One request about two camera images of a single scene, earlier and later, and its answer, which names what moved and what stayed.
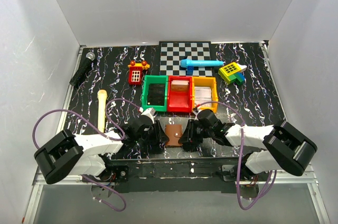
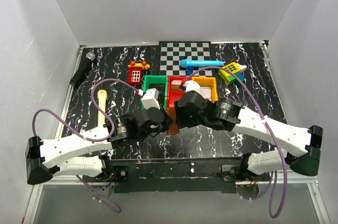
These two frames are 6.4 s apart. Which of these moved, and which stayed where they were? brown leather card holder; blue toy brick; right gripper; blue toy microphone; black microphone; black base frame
Moved: brown leather card holder; right gripper
Stayed: blue toy microphone; blue toy brick; black microphone; black base frame
